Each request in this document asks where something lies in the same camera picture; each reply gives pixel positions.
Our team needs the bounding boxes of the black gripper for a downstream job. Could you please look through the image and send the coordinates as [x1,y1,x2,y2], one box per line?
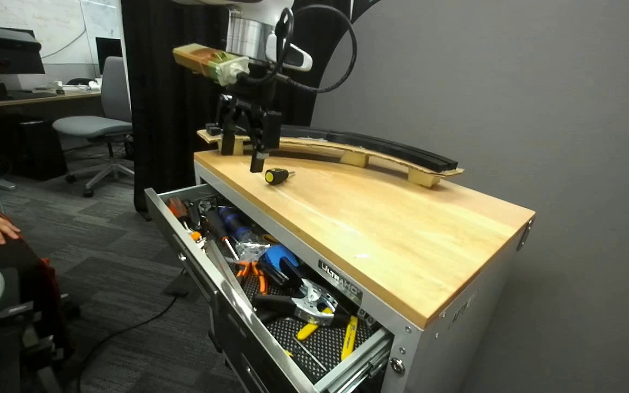
[214,92,286,175]

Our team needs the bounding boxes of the yellow black screwdriver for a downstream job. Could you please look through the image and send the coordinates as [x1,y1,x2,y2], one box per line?
[261,165,296,188]

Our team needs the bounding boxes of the grey metal tool drawer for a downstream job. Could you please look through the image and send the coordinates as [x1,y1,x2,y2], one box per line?
[142,182,396,393]

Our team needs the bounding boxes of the black drawer liner mat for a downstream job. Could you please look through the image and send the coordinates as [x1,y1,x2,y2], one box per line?
[264,313,353,385]

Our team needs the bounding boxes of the blue black power tool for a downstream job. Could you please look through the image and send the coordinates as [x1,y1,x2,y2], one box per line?
[257,243,306,291]

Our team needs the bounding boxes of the grey office chair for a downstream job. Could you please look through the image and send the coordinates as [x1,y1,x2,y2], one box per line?
[49,55,138,198]

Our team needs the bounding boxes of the curved wooden black object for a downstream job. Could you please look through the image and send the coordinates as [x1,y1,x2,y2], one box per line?
[277,124,460,175]

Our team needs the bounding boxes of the silver metal clamp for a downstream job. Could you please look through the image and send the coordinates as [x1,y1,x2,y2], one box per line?
[283,278,341,328]

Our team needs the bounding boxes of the black computer monitor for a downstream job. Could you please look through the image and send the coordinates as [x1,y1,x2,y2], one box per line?
[93,34,124,76]

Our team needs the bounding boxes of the black box under desk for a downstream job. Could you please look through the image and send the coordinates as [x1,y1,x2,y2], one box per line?
[11,118,69,184]

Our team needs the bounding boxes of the wooden office desk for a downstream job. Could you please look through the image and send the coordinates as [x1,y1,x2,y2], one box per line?
[0,85,105,123]

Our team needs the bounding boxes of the black desktop machine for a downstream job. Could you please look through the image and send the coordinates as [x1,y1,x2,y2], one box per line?
[0,21,46,101]

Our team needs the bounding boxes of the black red padded seat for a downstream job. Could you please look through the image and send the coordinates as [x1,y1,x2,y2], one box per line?
[0,234,65,393]

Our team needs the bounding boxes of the grey tool cabinet wooden top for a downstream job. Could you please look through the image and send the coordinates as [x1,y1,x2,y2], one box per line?
[142,148,539,393]

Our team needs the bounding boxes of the blue-handled screwdriver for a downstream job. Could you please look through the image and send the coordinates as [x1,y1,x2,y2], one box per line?
[214,203,260,247]

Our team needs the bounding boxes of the black-handled screwdriver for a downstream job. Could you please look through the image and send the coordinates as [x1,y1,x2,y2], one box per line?
[198,209,239,261]

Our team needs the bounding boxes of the red-handled tool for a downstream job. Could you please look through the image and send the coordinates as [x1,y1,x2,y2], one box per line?
[166,196,190,225]

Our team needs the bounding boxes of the wood-coloured wrist camera box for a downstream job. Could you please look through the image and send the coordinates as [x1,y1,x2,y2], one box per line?
[169,41,252,88]

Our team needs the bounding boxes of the orange-handled pliers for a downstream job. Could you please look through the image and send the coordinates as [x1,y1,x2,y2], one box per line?
[231,257,270,297]

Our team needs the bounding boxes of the black looped gripper cable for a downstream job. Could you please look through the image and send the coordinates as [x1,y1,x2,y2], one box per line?
[272,2,360,95]

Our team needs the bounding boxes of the black floor cable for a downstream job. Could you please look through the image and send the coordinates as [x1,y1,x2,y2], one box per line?
[71,289,210,393]

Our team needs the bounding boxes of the yellow-handled pliers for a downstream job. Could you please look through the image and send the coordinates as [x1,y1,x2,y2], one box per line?
[295,313,363,362]

